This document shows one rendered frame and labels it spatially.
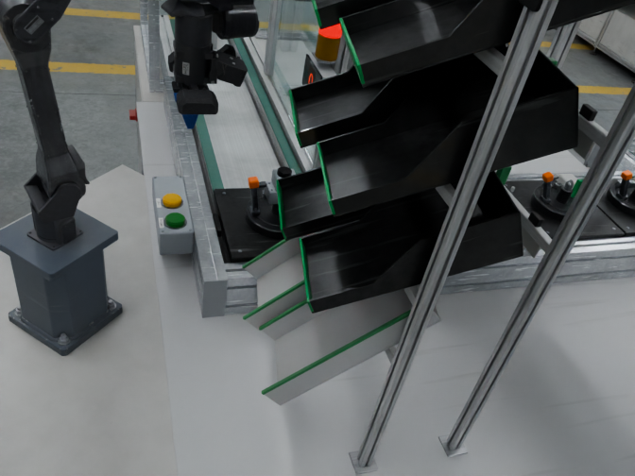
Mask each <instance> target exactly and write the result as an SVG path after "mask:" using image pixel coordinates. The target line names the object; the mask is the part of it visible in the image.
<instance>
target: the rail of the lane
mask: <svg viewBox="0 0 635 476"><path fill-rule="evenodd" d="M172 81H176V80H175V77H174V76H173V78H171V77H170V76H163V83H164V85H163V98H164V101H163V106H164V112H165V117H166V123H167V127H168V133H169V139H170V144H171V149H172V154H173V160H174V164H175V170H176V175H177V177H178V176H182V177H183V179H184V184H185V189H186V194H187V199H188V204H189V209H190V214H191V218H192V223H193V228H194V252H193V253H190V254H191V259H192V265H193V269H194V275H195V280H196V286H197V295H198V301H199V306H200V311H201V316H202V318H205V317H216V316H224V315H225V307H226V296H227V286H228V278H227V273H226V269H225V265H224V262H223V258H222V253H221V249H220V245H219V242H218V238H217V237H221V233H222V229H221V226H220V222H219V218H218V214H217V213H214V214H212V210H211V206H210V202H209V198H208V195H207V190H206V186H205V182H204V178H203V175H202V170H201V166H200V162H199V158H198V154H197V147H196V143H195V139H194V135H193V131H192V129H191V128H187V126H186V125H185V122H184V120H183V117H182V115H181V114H180V113H179V111H178V106H177V103H176V101H175V96H174V91H173V88H172Z"/></svg>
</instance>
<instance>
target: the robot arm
mask: <svg viewBox="0 0 635 476"><path fill-rule="evenodd" d="M70 2H71V0H0V33H1V35H2V37H3V39H4V41H5V43H6V45H7V47H8V49H9V52H10V54H11V55H12V56H13V58H14V60H15V63H16V65H15V67H17V71H18V74H19V78H20V81H21V85H22V88H23V92H24V96H25V99H26V107H27V108H28V112H29V116H30V119H31V123H32V126H33V130H34V133H35V137H36V141H37V142H36V144H38V148H37V153H36V173H35V174H34V175H33V176H32V177H31V178H30V179H29V180H28V182H27V183H26V184H25V185H24V188H25V190H26V192H27V194H28V196H29V198H30V200H31V201H30V207H31V212H32V218H33V224H34V229H32V230H30V231H28V232H27V233H26V234H27V236H28V237H30V238H31V239H33V240H35V241H36V242H38V243H40V244H41V245H43V246H45V247H47V248H49V249H50V250H52V251H55V250H57V249H59V248H60V247H63V246H64V245H66V244H68V243H69V242H71V241H73V240H74V239H76V238H78V236H80V235H82V234H83V230H82V229H80V228H78V227H76V221H75V218H74V215H75V212H76V209H77V204H78V202H79V200H80V199H81V198H82V197H83V196H85V193H86V185H85V184H90V182H89V181H88V180H87V179H86V176H85V163H84V161H83V159H82V158H81V157H80V156H79V154H78V153H77V151H76V149H75V148H74V146H73V145H72V144H71V145H67V143H66V140H65V136H64V132H63V127H62V123H61V119H60V112H59V110H60V109H59V108H58V103H57V99H56V96H55V91H54V87H53V83H52V79H51V75H50V71H49V70H50V68H49V58H50V53H51V27H52V26H53V25H54V24H55V23H56V22H57V21H58V20H59V19H60V18H61V17H62V15H63V13H64V12H65V10H66V9H67V7H68V5H69V3H70ZM208 2H209V3H211V4H203V3H208ZM200 3H202V4H200ZM253 3H254V0H167V1H165V2H164V3H163V4H162V5H161V8H162V9H163V10H164V11H165V12H166V13H168V14H169V15H170V16H171V17H175V40H173V47H174V51H173V52H172V53H171V54H170V55H169V56H168V66H169V70H170V72H172V73H173V72H174V77H175V80H176V81H172V88H173V91H174V96H175V101H176V103H177V106H178V111H179V113H180V114H181V115H182V117H183V120H184V122H185V125H186V126H187V128H191V129H193V128H194V127H195V124H196V121H197V117H198V115H199V114H217V113H218V102H217V99H216V96H215V94H214V92H213V91H210V90H209V87H208V85H207V84H213V85H214V84H217V80H218V79H219V80H222V81H225V82H228V83H231V84H233V85H234V86H236V87H241V85H242V82H243V80H244V78H245V75H246V73H247V71H248V68H247V66H246V64H245V63H244V62H243V61H242V60H241V59H240V57H238V56H237V57H236V55H235V50H234V48H233V46H231V45H228V44H225V45H224V46H223V47H221V48H220V49H219V50H218V49H217V51H214V50H213V47H214V44H213V43H212V31H213V33H216V35H217V37H218V38H219V39H221V40H226V39H236V38H247V37H254V36H255V35H256V34H257V32H258V29H259V20H258V14H257V10H256V7H255V6H254V4H253Z"/></svg>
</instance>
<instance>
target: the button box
mask: <svg viewBox="0 0 635 476"><path fill-rule="evenodd" d="M167 194H177V195H179V196H180V197H181V204H180V205H179V206H178V207H174V208H171V207H167V206H165V205H164V204H163V197H164V196H165V195H167ZM152 197H153V206H154V213H155V221H156V229H157V236H158V245H159V252H160V255H170V254H186V253H193V252H194V228H193V223H192V218H191V214H190V209H189V204H188V199H187V194H186V189H185V184H184V179H183V177H182V176H178V177H153V178H152ZM170 213H181V214H182V215H184V217H185V224H184V225H183V226H181V227H179V228H172V227H169V226H167V225H166V223H165V218H166V216H167V215H168V214H170Z"/></svg>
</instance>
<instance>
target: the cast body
mask: <svg viewBox="0 0 635 476"><path fill-rule="evenodd" d="M292 175H296V173H295V171H294V169H290V168H288V167H285V166H282V167H280V168H278V169H273V171H272V178H271V181H266V187H265V195H266V199H267V202H268V204H278V195H277V184H276V180H277V179H282V178H286V177H289V176H292Z"/></svg>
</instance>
